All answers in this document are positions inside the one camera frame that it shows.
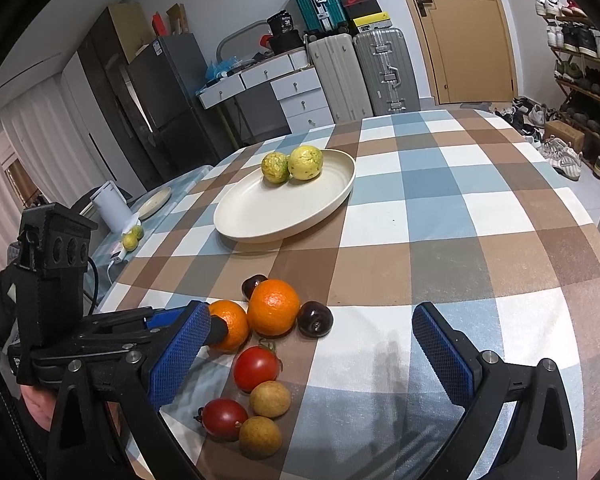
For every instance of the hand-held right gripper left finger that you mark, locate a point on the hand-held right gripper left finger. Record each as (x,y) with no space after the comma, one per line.
(180,355)

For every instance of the wooden door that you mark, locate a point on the wooden door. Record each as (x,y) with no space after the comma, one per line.
(460,35)

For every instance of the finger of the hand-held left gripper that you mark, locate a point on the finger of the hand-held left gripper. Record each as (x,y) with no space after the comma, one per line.
(167,317)
(218,331)

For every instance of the person's left hand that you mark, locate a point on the person's left hand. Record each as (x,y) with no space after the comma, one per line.
(36,404)

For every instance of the dark purple cherry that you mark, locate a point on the dark purple cherry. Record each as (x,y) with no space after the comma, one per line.
(252,285)
(315,320)

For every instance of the beige suitcase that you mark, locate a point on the beige suitcase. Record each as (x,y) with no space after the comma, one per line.
(337,80)

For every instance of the orange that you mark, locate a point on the orange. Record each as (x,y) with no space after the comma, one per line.
(273,307)
(232,327)

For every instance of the brown blue checked tablecloth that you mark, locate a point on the brown blue checked tablecloth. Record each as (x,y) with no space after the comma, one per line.
(430,210)

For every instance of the white desk with drawers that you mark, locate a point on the white desk with drawers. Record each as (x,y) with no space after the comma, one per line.
(300,95)

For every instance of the grey refrigerator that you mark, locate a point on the grey refrigerator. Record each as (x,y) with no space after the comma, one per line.
(180,90)

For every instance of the red cap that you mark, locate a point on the red cap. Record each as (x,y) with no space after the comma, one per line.
(266,40)

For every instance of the small red tomato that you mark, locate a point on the small red tomato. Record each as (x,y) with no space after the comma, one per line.
(225,417)

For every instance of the small yellow-green lime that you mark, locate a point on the small yellow-green lime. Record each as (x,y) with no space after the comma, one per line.
(130,242)

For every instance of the small cream plate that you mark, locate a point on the small cream plate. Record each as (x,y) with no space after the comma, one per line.
(155,203)

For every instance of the pile of sneakers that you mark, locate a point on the pile of sneakers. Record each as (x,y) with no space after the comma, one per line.
(562,152)

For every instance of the red paper box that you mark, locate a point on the red paper box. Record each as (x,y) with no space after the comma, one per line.
(158,25)

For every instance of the person's black jacket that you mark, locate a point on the person's black jacket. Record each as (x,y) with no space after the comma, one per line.
(5,450)

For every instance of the light blue checked tablecloth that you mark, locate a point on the light blue checked tablecloth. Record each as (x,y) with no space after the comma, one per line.
(185,185)

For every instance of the brown cardboard box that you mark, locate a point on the brown cardboard box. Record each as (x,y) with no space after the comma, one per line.
(565,135)

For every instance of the wooden shoe rack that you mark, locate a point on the wooden shoe rack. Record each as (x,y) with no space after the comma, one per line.
(577,56)

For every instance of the brown longan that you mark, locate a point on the brown longan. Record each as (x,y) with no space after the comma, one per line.
(260,437)
(270,399)

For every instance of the green-yellow passion fruit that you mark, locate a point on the green-yellow passion fruit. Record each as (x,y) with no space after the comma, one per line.
(275,167)

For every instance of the black printed bag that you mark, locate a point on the black printed bag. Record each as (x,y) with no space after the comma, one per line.
(282,22)

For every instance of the large red tomato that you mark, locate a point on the large red tomato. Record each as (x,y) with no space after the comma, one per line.
(255,367)

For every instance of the yellow passion fruit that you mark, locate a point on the yellow passion fruit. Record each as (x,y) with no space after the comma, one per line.
(305,162)

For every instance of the dark tall wardrobe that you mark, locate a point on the dark tall wardrobe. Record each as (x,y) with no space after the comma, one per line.
(110,85)

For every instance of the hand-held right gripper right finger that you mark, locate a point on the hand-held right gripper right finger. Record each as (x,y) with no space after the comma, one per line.
(442,355)

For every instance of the small green lime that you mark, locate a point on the small green lime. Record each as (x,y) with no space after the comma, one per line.
(138,232)

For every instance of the large cream plate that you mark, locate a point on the large cream plate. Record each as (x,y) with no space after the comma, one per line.
(280,205)

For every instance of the blue plastic bag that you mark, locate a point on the blue plastic bag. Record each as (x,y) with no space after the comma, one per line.
(222,67)

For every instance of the white curtain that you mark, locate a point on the white curtain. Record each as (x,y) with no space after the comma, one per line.
(35,135)

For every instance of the flat cardboard pieces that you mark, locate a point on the flat cardboard pieces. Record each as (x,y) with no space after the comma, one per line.
(176,17)

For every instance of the black shoe box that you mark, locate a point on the black shoe box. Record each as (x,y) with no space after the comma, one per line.
(365,11)

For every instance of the white kettle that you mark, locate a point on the white kettle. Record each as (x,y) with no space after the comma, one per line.
(107,207)

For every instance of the silver suitcase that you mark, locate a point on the silver suitcase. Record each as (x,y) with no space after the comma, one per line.
(385,70)

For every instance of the black case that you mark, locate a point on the black case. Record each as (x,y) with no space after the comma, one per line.
(287,42)

